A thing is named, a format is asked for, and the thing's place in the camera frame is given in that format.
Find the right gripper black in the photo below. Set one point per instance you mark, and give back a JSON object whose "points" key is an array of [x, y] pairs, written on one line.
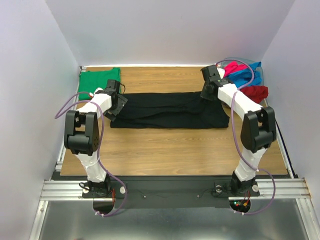
{"points": [[206, 92]]}

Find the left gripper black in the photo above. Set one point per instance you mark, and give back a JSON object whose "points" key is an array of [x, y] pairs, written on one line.
{"points": [[117, 107]]}

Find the black t shirt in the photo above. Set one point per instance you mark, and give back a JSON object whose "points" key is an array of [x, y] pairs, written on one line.
{"points": [[178, 110]]}

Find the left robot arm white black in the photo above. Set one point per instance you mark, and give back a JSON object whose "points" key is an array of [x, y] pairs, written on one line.
{"points": [[83, 134]]}

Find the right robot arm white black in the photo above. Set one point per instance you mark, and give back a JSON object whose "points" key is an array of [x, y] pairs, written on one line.
{"points": [[258, 129]]}

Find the pink t shirt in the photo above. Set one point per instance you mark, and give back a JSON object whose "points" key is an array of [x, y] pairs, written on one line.
{"points": [[233, 67]]}

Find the blue t shirt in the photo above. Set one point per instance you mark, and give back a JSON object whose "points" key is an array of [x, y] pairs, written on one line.
{"points": [[242, 77]]}

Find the grey plastic bin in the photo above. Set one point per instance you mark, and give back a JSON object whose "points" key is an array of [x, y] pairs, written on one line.
{"points": [[245, 62]]}

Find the folded green t shirt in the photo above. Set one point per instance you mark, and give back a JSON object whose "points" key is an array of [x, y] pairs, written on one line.
{"points": [[89, 81]]}

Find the red t shirt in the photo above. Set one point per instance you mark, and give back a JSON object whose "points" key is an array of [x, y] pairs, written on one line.
{"points": [[257, 93]]}

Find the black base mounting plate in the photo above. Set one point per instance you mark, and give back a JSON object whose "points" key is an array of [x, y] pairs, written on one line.
{"points": [[143, 192]]}

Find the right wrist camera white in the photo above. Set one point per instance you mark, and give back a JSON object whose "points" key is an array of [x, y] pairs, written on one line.
{"points": [[221, 72]]}

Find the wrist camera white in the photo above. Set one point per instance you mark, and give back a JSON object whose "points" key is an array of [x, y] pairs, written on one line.
{"points": [[98, 90], [221, 72]]}

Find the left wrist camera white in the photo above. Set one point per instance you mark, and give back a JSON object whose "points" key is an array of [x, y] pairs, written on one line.
{"points": [[98, 90]]}

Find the aluminium frame rail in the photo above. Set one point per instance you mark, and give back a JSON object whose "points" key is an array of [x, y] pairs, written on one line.
{"points": [[57, 189]]}

